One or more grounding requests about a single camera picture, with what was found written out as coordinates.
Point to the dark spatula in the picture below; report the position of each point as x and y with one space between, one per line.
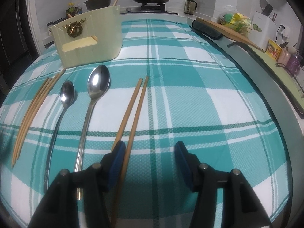
266 6

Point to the large steel spoon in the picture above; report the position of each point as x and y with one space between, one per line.
98 80

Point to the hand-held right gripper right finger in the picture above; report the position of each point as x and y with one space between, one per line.
182 168

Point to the white wall socket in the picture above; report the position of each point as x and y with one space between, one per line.
283 30

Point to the dark rolled cloth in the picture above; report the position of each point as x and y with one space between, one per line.
206 28

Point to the glass coffee press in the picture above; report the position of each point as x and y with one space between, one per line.
190 6

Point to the small steel spoon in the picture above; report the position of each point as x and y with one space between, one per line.
67 91

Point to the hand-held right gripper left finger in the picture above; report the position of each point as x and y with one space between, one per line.
117 168

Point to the cream utensil holder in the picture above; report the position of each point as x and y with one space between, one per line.
95 52

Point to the teal white checkered cloth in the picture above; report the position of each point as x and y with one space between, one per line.
190 99

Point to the yellow cap condiment jar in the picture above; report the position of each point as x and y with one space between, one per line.
70 9

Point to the black pot with red lid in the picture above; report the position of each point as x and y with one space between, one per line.
98 2

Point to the black gas stove grate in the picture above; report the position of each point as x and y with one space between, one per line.
153 6

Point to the dark appliance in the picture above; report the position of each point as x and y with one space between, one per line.
16 33

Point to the yellow picture card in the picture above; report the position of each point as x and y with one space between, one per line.
274 49

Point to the yellow green plastic bag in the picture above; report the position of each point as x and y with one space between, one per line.
237 20

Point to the small printed box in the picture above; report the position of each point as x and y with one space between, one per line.
49 29

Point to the purple glitter bottle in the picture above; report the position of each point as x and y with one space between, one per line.
294 63

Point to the wooden cutting board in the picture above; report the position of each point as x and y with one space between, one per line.
234 34

